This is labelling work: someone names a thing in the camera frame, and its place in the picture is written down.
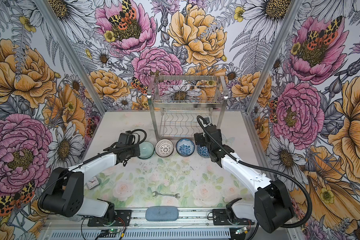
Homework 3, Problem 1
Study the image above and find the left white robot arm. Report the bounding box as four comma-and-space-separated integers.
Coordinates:
38, 129, 147, 224

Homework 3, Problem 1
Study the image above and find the aluminium front rail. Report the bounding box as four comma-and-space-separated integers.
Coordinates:
46, 208, 256, 229

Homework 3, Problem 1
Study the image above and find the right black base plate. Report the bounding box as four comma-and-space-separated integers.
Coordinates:
212, 209, 255, 226

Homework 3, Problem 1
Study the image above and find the black corrugated cable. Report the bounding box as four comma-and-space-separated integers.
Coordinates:
196, 115, 313, 229
37, 128, 148, 208

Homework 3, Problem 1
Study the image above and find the white maroon triangle bowl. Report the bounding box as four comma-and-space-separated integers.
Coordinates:
155, 139, 175, 158

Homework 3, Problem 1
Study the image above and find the steel two-tier dish rack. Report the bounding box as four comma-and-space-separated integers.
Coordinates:
147, 75, 229, 141

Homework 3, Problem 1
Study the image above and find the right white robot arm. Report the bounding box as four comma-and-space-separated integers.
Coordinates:
194, 116, 295, 233

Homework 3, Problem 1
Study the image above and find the left black corrugated cable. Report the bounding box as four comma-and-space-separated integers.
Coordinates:
37, 128, 148, 208

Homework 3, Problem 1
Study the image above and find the small white square clock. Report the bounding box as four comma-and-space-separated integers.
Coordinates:
86, 177, 100, 190

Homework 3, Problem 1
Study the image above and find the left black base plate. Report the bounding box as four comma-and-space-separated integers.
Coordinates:
87, 210, 132, 227

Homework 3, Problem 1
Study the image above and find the mint green glazed bowl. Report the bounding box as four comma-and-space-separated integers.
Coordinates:
138, 142, 155, 160

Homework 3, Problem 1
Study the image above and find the blue floral porcelain bowl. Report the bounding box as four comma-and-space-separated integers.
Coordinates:
176, 138, 196, 157

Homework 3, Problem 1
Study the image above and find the white vented cable duct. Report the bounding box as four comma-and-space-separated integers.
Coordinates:
47, 228, 232, 240

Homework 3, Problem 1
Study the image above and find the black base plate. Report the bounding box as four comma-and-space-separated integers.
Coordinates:
87, 210, 132, 227
212, 209, 255, 226

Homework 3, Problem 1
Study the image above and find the blue triangle pattern bowl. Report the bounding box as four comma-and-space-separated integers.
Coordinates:
197, 145, 210, 158

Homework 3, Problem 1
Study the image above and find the steel open-end wrench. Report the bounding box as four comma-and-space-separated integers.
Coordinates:
152, 191, 181, 199

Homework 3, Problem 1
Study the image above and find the right black corrugated cable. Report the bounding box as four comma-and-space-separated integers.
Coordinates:
196, 115, 313, 229

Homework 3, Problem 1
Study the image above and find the blue grey oval sponge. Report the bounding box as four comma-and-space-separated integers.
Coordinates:
145, 206, 179, 222

